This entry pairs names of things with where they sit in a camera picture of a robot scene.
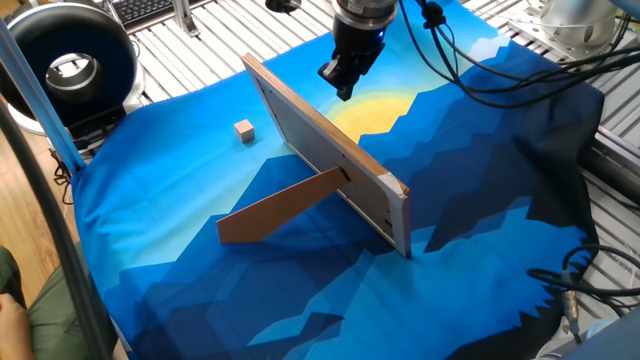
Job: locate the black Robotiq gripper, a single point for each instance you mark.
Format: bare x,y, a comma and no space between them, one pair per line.
357,42

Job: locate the person's bare hand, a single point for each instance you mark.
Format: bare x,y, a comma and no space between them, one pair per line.
12,332

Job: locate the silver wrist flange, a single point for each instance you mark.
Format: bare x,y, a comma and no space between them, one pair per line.
365,12

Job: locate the black round knob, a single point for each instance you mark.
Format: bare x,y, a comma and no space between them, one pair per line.
282,5

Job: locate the small wooden cube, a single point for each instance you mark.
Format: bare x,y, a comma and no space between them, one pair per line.
244,132

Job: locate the blue mountain print cloth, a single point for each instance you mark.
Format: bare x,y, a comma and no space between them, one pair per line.
175,175

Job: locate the black computer keyboard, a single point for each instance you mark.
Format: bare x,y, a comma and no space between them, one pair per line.
140,10

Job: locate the green trouser leg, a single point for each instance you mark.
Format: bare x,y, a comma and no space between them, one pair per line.
55,320

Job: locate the wooden picture frame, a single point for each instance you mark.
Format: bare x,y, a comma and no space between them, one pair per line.
325,145

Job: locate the silver aluminium bracket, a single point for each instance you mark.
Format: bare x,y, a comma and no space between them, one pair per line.
185,17

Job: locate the blue aluminium post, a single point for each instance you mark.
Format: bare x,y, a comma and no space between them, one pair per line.
40,105

